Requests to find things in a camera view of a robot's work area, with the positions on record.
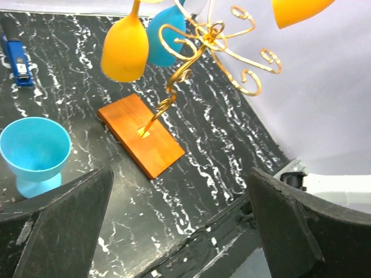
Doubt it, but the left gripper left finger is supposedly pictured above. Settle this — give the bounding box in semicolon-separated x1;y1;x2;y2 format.
1;166;114;277

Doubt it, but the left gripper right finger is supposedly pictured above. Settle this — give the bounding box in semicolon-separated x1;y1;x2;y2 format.
248;168;370;277

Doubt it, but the light blue wine glass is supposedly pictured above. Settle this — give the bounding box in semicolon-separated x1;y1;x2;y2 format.
1;117;71;199

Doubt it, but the teal wine glass back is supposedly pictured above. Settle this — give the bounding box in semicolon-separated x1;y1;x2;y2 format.
146;5;186;67

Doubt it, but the yellow wine glass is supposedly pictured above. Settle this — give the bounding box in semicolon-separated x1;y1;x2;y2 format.
271;0;334;29
101;0;149;83

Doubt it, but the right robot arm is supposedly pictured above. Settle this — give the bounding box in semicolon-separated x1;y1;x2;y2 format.
280;171;370;214

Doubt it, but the wooden rack base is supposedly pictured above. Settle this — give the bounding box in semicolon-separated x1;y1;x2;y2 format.
98;94;185;180

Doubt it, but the blue stapler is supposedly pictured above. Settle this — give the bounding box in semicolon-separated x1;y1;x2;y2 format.
1;16;33;87

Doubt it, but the gold wire glass rack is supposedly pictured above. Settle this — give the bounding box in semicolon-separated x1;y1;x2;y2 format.
137;0;283;137

